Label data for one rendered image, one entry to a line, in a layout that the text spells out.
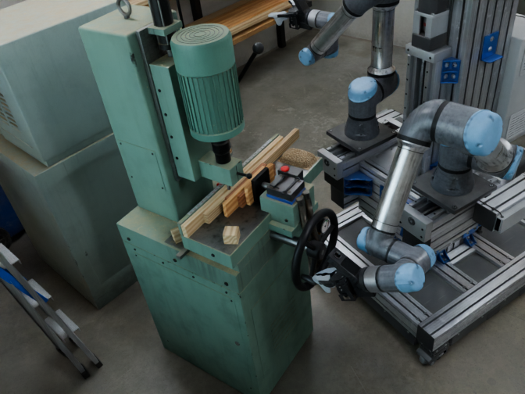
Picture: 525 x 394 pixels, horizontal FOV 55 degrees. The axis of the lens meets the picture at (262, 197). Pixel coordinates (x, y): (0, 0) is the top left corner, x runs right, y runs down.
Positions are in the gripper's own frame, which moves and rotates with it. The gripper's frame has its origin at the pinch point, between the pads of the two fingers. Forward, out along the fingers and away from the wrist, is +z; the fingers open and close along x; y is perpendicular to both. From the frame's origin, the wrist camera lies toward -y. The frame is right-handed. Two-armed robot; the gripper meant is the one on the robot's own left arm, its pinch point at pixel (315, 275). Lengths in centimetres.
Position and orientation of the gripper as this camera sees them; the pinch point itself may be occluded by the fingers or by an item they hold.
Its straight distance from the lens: 160.1
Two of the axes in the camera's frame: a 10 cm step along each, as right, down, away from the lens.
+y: 5.0, 8.1, 2.9
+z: -6.6, 1.5, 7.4
